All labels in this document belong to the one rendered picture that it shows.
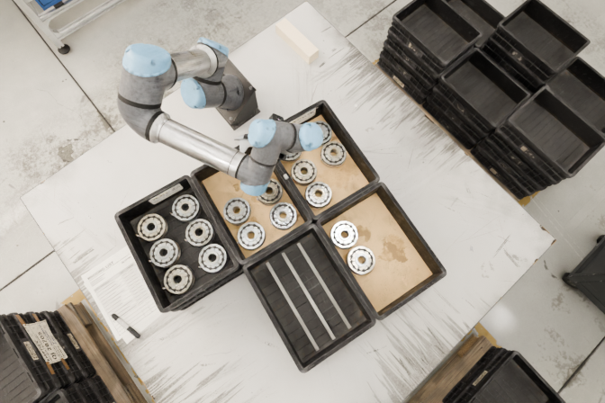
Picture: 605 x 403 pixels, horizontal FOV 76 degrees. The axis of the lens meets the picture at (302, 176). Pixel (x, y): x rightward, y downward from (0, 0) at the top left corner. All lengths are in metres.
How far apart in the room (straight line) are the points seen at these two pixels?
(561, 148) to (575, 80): 0.54
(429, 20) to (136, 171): 1.76
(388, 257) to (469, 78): 1.31
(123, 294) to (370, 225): 1.00
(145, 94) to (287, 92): 0.86
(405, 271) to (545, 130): 1.19
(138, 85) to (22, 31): 2.40
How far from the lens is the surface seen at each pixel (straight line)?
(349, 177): 1.55
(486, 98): 2.44
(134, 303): 1.71
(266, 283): 1.47
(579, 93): 2.73
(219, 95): 1.57
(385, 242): 1.51
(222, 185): 1.55
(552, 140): 2.36
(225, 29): 2.97
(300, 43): 1.91
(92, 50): 3.15
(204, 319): 1.63
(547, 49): 2.64
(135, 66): 1.12
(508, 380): 2.29
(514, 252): 1.84
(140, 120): 1.16
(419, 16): 2.47
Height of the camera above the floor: 2.29
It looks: 72 degrees down
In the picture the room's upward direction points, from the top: 3 degrees clockwise
